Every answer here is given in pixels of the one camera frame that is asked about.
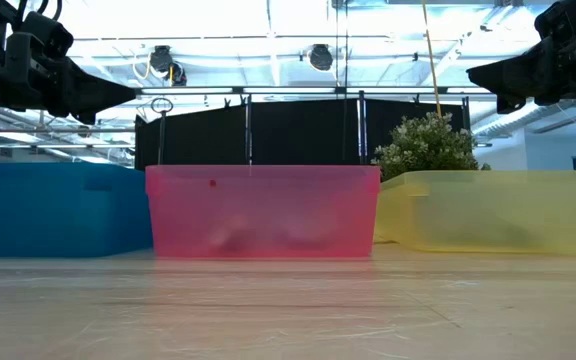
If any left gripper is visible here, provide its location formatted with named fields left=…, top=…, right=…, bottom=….
left=0, top=32, right=138, bottom=126

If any black ceiling fixture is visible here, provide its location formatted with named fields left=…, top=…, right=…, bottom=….
left=148, top=44, right=189, bottom=87
left=307, top=43, right=335, bottom=72

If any small potted green plant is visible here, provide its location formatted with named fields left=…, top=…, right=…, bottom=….
left=370, top=110, right=492, bottom=183

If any blue plastic bin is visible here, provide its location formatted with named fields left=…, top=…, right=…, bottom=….
left=0, top=162, right=155, bottom=259

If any yellow plastic bin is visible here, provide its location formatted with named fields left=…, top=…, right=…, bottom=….
left=373, top=169, right=576, bottom=257

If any red plastic bin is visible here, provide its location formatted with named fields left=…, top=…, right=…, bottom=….
left=144, top=164, right=382, bottom=260

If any black backdrop panel stand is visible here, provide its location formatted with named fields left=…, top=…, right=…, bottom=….
left=134, top=88, right=472, bottom=171

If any black ring on pole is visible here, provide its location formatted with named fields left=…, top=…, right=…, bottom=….
left=149, top=96, right=175, bottom=166

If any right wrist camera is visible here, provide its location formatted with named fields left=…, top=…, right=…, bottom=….
left=533, top=0, right=576, bottom=40

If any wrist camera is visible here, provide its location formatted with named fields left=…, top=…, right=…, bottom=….
left=19, top=10, right=75, bottom=60
left=533, top=0, right=576, bottom=40

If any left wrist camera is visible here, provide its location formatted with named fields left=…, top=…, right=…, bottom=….
left=19, top=10, right=75, bottom=60

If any yellow hanging cable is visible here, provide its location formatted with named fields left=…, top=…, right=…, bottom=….
left=420, top=0, right=444, bottom=119

